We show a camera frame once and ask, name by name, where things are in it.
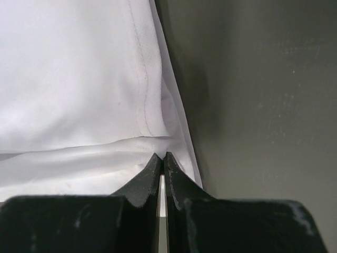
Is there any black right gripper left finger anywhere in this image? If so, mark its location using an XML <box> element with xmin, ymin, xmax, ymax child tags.
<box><xmin>1</xmin><ymin>155</ymin><xmax>161</xmax><ymax>252</ymax></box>

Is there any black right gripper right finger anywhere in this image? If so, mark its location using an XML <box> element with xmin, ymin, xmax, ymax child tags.
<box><xmin>163</xmin><ymin>153</ymin><xmax>327</xmax><ymax>252</ymax></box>

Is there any white t shirt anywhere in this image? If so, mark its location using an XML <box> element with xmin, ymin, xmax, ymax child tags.
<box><xmin>1</xmin><ymin>1</ymin><xmax>202</xmax><ymax>201</ymax></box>

